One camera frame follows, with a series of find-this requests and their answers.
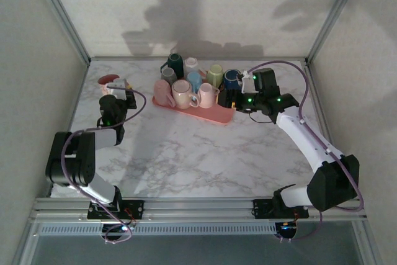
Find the glossy pink lettered mug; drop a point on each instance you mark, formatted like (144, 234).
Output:
(161, 91)

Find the aluminium frame post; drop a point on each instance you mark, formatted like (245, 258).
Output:
(334, 13)
(62, 13)

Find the pink tray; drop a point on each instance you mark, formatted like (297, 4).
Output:
(211, 116)

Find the dark green mug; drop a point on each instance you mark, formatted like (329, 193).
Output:
(175, 61)

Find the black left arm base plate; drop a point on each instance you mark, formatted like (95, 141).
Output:
(136, 207)

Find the pale pink mug cream interior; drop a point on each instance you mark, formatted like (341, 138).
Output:
(206, 96)

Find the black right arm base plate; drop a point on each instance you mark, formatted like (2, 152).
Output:
(262, 207)

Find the white mug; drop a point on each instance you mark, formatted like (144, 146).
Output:
(190, 64)

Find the yellow-green mug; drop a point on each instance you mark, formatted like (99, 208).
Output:
(214, 74)

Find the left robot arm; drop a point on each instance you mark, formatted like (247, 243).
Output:
(83, 159)

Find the controller board with lights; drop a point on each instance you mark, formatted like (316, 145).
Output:
(119, 229)
(287, 229)

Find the pink mug purple interior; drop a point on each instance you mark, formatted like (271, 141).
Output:
(183, 94)

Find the dark blue mug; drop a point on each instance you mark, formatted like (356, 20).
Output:
(231, 80)

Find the light blue mug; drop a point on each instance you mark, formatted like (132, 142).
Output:
(194, 79)

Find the speckled pink mug red interior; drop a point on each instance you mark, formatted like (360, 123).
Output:
(105, 80)

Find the grey mug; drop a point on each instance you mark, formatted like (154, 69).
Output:
(168, 75)

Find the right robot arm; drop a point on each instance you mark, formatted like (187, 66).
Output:
(304, 141)

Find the aluminium table rail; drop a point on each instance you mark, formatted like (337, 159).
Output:
(321, 106)
(198, 209)
(139, 58)

